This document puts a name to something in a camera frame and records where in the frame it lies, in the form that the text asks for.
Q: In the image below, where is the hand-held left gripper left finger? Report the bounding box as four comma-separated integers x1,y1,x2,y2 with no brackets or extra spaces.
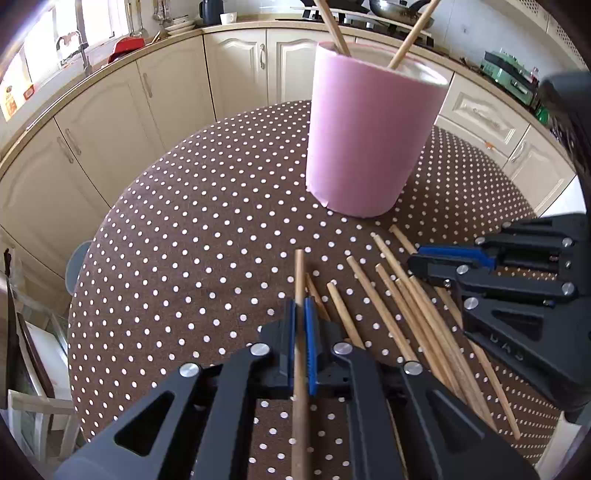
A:
55,298,298,480

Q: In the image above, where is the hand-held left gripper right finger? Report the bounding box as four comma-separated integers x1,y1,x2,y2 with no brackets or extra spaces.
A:
304,298,541,480

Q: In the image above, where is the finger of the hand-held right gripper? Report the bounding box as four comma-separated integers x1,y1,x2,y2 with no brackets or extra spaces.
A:
406,256,591,416
418,216,588,274

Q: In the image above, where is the long wooden chopstick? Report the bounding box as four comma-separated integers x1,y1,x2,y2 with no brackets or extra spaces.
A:
387,0,441,70
314,0,352,57
291,249,311,480

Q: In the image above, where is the pile of wooden chopsticks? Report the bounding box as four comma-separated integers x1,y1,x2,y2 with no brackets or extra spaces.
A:
305,224,522,441

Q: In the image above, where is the pink cylindrical cup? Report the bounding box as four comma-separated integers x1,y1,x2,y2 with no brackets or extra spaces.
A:
305,41,450,219

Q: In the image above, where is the green kitchen appliance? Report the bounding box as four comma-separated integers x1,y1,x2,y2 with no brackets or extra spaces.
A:
480,50,541,100

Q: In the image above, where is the brown polka dot tablecloth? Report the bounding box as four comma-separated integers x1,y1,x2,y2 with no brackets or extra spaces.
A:
67,99,561,480

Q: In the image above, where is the metal wok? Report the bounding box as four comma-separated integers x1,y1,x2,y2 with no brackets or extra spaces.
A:
369,0,432,26

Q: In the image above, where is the black gas hob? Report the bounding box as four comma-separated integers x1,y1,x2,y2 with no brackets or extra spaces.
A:
302,7,435,47

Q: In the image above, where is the pale blue round stool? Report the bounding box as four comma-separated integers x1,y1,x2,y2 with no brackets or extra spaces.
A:
65,240,94,296

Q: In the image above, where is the beige kitchen countertop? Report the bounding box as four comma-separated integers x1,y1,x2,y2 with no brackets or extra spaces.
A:
0,21,578,178

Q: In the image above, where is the stack of white plates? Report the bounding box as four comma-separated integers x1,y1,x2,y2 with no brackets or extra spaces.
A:
164,16,197,35

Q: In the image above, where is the red bowl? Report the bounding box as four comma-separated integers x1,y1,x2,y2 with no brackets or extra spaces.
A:
108,37,146,63

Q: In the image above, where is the dark electric kettle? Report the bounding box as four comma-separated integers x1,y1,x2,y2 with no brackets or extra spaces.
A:
199,0,225,26

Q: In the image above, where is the metal sink faucet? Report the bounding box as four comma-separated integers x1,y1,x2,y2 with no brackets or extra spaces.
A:
56,31,93,77

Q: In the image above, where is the metal ladle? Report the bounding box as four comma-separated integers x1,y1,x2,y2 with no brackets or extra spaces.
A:
128,0,148,38

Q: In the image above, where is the orange package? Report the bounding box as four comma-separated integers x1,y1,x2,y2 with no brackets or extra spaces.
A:
0,78,20,121

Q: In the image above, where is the kitchen window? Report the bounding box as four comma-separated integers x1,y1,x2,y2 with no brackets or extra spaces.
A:
0,0,121,123

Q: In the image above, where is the white wooden frame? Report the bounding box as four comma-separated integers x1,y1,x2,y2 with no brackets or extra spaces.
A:
7,388,84,462

